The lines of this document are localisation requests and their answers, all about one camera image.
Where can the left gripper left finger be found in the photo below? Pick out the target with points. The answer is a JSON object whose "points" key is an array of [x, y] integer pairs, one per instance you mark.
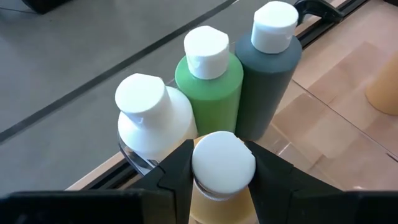
{"points": [[93, 205]]}

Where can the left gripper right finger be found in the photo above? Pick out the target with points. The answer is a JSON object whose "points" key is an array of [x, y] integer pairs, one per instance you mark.
{"points": [[311, 202]]}

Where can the large yellow paint bottle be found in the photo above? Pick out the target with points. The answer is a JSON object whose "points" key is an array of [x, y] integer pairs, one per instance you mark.
{"points": [[222, 161]]}

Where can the large white paint bottle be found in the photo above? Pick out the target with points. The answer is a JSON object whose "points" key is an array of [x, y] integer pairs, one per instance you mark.
{"points": [[149, 118]]}

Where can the large paint bottles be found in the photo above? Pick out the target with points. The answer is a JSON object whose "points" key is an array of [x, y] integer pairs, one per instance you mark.
{"points": [[267, 87]]}

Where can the large light green paint bottle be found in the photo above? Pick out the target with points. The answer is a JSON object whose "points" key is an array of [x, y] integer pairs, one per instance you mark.
{"points": [[211, 96]]}

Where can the yellow plastic cup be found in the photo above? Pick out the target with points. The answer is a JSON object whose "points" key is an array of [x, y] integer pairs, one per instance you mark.
{"points": [[385, 90]]}

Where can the black clamp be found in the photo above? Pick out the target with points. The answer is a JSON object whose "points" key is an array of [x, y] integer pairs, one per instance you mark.
{"points": [[317, 11]]}

